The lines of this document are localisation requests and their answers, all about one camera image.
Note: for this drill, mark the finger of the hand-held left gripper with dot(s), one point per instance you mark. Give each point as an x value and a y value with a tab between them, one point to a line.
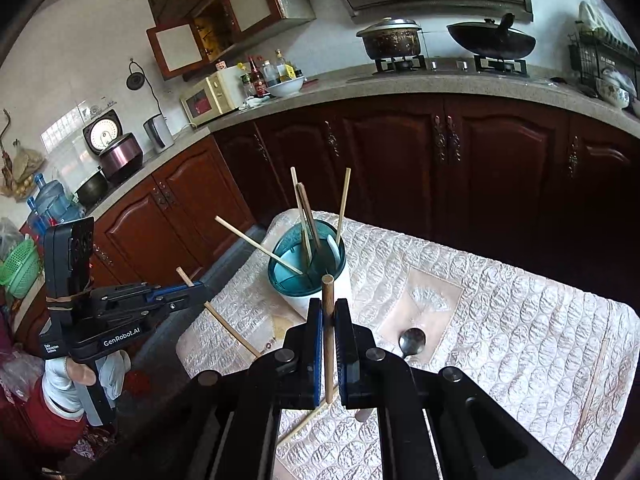
190	302
172	291

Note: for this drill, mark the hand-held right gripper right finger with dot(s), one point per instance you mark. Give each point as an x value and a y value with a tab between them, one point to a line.
341	350

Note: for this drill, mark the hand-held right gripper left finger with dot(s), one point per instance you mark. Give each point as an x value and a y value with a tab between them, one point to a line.
315	350

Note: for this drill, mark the floral cutlery holder cup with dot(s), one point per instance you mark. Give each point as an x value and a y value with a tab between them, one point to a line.
300	287

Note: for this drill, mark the dark brown wooden chopstick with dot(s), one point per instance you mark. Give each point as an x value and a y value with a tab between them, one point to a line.
307	215

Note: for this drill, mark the person's left hand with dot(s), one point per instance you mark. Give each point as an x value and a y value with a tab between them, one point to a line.
82	372

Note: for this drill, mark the green plastic basket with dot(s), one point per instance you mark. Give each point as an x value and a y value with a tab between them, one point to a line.
20	270

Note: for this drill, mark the blue water jug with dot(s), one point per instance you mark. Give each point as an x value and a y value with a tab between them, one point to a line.
60	215
50	192

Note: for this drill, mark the brown wooden cabinet door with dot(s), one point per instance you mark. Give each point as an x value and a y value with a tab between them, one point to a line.
205	185
295	160
605	185
390	170
510	175
235	170
145	240

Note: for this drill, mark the shiny metal spoon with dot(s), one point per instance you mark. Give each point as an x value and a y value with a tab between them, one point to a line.
412	341

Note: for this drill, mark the black cooking pot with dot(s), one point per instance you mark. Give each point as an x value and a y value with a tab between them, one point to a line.
92	190

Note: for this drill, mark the pale wooden chopstick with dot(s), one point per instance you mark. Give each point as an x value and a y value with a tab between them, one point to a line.
250	241

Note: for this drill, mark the hanging bag of dried goods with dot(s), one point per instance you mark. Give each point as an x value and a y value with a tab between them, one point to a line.
22	170

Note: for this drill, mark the maroon rice cooker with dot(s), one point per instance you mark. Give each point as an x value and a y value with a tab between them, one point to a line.
122	157

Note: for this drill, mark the red container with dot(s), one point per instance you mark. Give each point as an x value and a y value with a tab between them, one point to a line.
45	420

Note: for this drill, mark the grey electric kettle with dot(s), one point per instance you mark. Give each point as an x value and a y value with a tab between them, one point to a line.
157	135

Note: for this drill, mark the quilted peach tablecloth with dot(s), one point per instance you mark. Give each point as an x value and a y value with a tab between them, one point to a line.
500	310

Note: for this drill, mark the cream microwave oven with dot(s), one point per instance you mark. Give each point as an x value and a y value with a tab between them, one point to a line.
200	102

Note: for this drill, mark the white cloth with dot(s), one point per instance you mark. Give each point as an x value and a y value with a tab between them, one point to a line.
255	102

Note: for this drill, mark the red label sauce bottle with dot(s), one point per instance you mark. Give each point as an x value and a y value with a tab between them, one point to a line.
258	85

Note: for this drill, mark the white bowl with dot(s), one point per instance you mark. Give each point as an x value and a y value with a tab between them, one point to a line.
286	87

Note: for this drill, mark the clear glass bottle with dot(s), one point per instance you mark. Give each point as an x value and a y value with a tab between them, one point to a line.
270	75

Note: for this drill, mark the yellow oil bottle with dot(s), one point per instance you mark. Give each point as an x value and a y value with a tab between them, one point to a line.
284	70

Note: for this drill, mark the grey stone countertop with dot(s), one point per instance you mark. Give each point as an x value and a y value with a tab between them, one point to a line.
350	87

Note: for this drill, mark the gas stove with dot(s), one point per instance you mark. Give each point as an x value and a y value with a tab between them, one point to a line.
450	64

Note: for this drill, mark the stained steel pot with lid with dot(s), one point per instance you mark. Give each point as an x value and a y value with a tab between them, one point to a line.
390	42

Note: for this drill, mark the black wok with lid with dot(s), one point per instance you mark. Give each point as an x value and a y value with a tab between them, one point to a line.
490	40

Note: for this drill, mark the floral ceramic bowl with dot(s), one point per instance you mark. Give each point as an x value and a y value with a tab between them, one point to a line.
615	91

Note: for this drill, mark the black wall hanging fixture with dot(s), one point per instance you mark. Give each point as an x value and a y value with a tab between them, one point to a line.
135	81

